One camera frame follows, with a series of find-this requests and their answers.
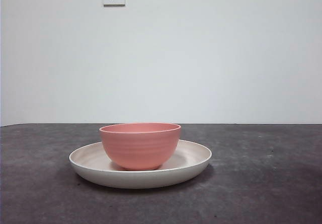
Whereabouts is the red ribbed bowl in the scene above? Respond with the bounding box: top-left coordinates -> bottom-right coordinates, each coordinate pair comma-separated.
99,122 -> 182,171

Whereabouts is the white round plate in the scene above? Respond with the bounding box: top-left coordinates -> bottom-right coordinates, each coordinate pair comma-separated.
69,138 -> 213,190

